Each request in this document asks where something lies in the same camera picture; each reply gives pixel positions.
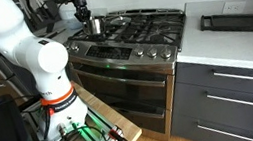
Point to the black rectangular tray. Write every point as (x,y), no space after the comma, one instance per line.
(240,23)

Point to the pale blue container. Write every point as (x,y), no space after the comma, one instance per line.
(70,24)

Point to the black cast iron stove grate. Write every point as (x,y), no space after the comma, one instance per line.
(112,32)
(164,31)
(133,29)

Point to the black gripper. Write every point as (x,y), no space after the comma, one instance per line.
(80,3)

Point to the black oven control panel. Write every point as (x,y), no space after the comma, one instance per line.
(108,52)

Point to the glass pot lid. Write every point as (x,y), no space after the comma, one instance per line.
(120,20)

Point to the grey cabinet drawer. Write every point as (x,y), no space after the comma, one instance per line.
(186,129)
(195,77)
(191,101)

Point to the wooden mounting board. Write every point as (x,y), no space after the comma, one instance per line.
(113,119)

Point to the black knife block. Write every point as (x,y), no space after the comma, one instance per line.
(47,11)

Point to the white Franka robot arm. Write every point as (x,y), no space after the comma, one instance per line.
(47,57)

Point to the silver steel pot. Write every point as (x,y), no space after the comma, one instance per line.
(94,27)

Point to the stainless steel gas stove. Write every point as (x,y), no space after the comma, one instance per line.
(126,94)

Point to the wide white wall outlet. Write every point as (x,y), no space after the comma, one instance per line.
(234,7)

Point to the small white wall outlet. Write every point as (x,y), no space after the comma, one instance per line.
(70,14)

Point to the dark knife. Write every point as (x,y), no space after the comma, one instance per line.
(55,33)

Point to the silver stove knob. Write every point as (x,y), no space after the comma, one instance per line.
(165,53)
(75,48)
(69,46)
(152,52)
(139,51)

